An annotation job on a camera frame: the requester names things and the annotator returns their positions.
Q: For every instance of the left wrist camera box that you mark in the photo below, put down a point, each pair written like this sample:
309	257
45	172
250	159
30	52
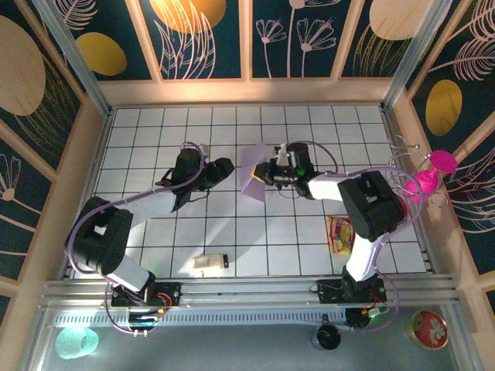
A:
204	148

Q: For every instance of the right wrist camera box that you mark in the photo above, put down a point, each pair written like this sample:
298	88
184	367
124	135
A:
284	152

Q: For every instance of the aluminium mounting rail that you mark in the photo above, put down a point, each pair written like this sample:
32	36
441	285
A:
251	293

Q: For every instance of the aluminium frame post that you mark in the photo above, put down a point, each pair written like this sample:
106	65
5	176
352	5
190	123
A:
410	58
77	65

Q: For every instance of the black controller box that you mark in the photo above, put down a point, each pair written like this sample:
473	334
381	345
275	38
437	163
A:
356	317
141	318

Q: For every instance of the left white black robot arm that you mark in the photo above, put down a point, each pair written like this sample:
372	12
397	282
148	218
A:
104	239

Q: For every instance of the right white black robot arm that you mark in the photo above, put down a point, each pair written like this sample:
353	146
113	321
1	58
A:
371	208

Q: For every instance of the colourful candy bag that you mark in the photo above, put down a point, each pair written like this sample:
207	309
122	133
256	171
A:
340	235

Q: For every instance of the small white packet black clip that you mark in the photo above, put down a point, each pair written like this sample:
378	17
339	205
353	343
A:
209	262

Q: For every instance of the right black controller box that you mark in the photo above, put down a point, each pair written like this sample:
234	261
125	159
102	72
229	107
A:
356	317

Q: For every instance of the round red tin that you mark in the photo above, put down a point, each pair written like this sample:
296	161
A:
428	329

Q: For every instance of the translucent green cup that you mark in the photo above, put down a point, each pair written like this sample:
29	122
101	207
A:
75	343

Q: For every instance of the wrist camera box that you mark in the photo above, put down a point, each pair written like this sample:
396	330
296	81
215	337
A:
284	152
204	148

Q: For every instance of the left black controller box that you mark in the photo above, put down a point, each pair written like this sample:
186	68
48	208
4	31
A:
141	318

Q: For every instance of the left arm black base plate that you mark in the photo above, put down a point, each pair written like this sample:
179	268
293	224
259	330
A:
170	291

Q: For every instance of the black mug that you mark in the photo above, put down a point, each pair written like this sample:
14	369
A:
326	337

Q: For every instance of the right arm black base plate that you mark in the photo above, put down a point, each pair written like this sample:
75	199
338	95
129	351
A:
328	291

